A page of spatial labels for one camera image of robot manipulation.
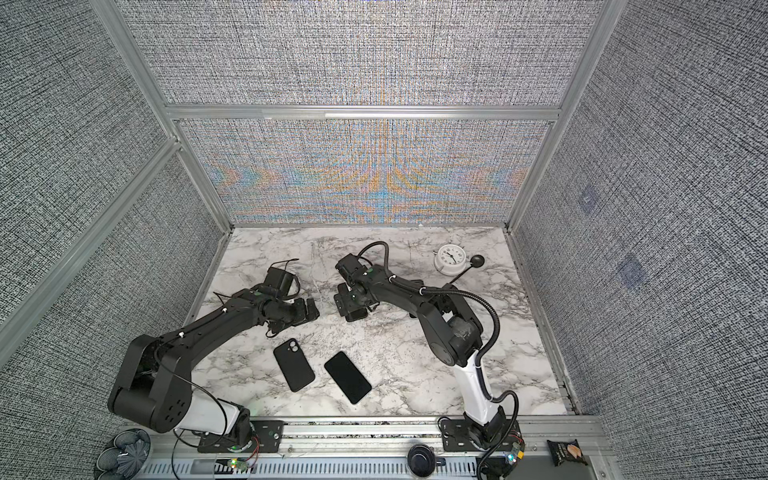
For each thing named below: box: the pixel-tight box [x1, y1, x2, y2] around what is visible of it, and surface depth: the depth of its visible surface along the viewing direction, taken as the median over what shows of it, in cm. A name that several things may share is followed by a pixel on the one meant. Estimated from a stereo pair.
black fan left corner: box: [95, 428, 151, 480], surface depth 70 cm
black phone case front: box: [273, 338, 315, 392], surface depth 87 cm
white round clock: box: [434, 244, 467, 277], surface depth 106 cm
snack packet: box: [547, 439, 589, 467], surface depth 71 cm
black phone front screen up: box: [324, 351, 372, 405], surface depth 85 cm
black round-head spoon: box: [449, 254, 485, 284], surface depth 109 cm
